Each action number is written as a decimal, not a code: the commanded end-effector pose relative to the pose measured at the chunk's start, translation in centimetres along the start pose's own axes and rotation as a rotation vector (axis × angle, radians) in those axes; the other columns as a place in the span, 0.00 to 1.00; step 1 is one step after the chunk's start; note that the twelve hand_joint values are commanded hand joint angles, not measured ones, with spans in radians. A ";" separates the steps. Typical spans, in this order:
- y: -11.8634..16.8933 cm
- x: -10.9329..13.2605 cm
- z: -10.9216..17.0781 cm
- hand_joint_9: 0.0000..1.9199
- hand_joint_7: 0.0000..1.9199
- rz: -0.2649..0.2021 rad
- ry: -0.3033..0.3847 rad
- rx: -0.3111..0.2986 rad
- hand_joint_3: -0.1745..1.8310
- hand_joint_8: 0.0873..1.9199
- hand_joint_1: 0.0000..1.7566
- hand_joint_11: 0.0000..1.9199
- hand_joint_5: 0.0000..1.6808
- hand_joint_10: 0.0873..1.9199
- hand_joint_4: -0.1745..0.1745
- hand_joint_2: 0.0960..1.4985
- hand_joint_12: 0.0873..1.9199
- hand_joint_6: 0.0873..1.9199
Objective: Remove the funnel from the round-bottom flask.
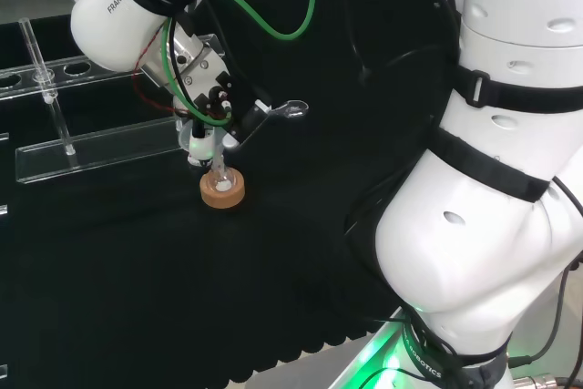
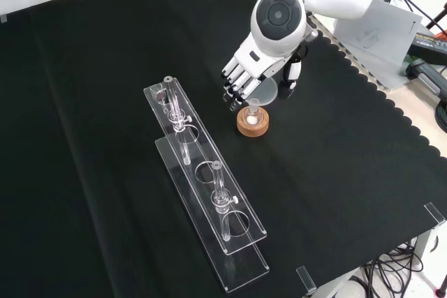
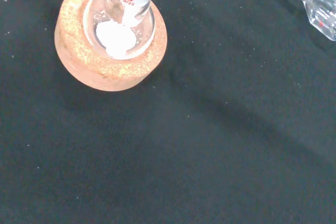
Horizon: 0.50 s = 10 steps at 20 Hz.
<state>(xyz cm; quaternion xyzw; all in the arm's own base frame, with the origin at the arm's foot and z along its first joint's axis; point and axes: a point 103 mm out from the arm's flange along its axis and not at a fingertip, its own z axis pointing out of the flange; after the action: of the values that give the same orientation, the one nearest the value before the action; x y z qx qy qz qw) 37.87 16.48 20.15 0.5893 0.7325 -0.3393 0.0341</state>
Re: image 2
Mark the clear plastic funnel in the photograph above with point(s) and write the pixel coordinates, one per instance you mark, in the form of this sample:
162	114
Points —
266	94

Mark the grey tape piece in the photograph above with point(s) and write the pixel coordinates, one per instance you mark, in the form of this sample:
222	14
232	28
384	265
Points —
3	19

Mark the small glass round-bottom flask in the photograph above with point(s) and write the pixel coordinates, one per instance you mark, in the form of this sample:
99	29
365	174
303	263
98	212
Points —
252	118

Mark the black bench cloth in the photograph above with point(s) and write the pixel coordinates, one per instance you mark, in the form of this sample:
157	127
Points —
104	137

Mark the pale paper board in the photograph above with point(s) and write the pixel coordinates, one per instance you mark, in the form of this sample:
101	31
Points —
380	39

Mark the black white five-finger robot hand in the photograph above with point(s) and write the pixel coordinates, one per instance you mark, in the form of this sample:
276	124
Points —
258	62

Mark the clear acrylic funnel stand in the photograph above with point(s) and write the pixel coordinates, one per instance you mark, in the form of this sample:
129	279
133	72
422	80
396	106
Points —
206	179

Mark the black power adapter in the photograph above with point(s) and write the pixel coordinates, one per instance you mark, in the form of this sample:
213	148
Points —
431	45

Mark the clear cloth clip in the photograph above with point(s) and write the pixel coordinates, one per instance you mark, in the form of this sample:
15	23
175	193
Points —
306	278
434	213

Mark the grey green power plug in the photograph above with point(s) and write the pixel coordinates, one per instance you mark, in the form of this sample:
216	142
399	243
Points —
424	73

